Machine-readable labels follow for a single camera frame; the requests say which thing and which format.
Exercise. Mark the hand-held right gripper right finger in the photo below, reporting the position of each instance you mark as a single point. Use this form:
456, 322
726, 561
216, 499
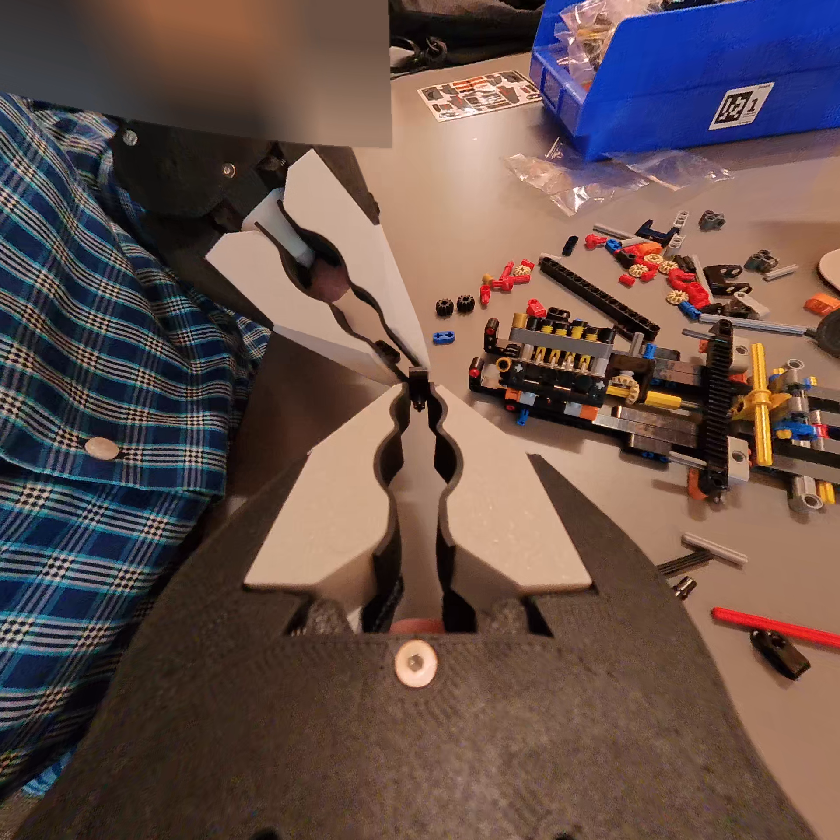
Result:
508, 518

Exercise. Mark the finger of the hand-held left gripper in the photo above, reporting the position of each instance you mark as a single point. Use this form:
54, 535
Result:
289, 308
354, 229

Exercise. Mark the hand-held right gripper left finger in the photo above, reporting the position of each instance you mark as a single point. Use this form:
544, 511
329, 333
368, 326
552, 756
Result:
321, 518

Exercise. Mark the small black lego pin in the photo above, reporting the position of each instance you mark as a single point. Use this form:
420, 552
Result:
418, 384

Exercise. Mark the partly built lego vehicle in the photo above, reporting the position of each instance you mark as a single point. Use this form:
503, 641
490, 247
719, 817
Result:
564, 367

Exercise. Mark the small black lego gear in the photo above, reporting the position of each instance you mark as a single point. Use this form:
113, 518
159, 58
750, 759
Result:
466, 303
445, 307

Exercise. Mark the small blue lego piece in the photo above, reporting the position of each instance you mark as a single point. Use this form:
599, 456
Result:
444, 337

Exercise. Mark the black lego axle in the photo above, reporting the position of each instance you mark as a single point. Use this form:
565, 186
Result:
686, 562

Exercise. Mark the lego sticker sheet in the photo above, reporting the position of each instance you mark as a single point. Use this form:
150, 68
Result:
479, 95

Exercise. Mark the short black lego connector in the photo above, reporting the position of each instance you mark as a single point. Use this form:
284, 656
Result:
685, 587

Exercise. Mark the short grey lego axle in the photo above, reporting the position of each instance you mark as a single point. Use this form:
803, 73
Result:
715, 550

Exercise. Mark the long black lego beam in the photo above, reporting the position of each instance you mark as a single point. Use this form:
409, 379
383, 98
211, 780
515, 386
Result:
600, 295

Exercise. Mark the long red lego axle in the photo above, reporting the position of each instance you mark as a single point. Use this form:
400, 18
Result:
774, 627

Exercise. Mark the pile of loose lego pieces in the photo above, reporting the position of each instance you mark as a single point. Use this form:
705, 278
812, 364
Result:
676, 269

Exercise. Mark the clear bag of lego parts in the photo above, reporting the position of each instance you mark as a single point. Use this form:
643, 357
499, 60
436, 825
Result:
587, 39

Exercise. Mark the black lego axle connector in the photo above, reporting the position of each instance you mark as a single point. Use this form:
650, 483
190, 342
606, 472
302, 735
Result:
781, 655

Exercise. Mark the blue plaid shirt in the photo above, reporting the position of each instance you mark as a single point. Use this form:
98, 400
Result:
98, 328

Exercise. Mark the clear plastic bag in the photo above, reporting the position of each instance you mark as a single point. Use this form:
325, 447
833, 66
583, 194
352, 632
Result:
682, 170
577, 184

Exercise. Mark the black bag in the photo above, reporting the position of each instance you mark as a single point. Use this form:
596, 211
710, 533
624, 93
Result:
472, 26

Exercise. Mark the blue plastic bin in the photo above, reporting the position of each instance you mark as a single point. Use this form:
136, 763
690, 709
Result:
656, 85

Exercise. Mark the white rounded tray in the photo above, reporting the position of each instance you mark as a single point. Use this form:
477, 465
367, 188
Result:
830, 269

